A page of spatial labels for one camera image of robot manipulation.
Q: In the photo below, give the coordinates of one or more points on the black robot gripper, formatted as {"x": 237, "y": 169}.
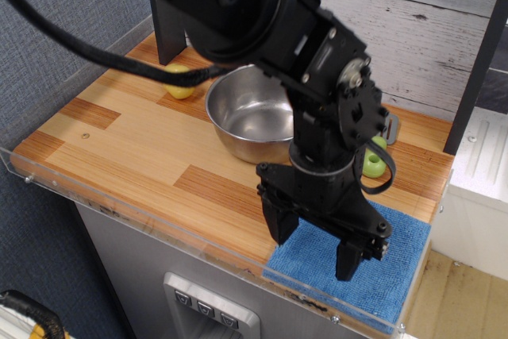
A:
{"x": 332, "y": 200}

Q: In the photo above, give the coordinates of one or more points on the blue microfiber cloth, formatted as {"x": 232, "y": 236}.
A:
{"x": 306, "y": 263}

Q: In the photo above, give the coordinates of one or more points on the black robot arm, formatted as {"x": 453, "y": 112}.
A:
{"x": 337, "y": 112}

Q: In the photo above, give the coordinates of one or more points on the grey green toy spatula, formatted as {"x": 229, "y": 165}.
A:
{"x": 374, "y": 167}

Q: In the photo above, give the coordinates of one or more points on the grey dispenser button panel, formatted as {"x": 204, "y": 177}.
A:
{"x": 206, "y": 309}

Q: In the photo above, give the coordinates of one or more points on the stainless steel bowl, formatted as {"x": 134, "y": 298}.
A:
{"x": 252, "y": 115}

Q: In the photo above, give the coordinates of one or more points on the white toy sink counter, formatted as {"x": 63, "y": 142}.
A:
{"x": 471, "y": 221}

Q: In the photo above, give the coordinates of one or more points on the silver toy fridge cabinet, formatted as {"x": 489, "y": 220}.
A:
{"x": 137, "y": 265}

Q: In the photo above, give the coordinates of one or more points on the yellow toy potato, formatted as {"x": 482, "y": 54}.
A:
{"x": 178, "y": 93}

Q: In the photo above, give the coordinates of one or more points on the black white bottom-left equipment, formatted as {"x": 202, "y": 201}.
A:
{"x": 19, "y": 314}

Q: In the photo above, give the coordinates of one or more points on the yellow object bottom left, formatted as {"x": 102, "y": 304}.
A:
{"x": 38, "y": 332}

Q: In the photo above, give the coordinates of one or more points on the dark right frame post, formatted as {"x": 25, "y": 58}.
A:
{"x": 479, "y": 71}

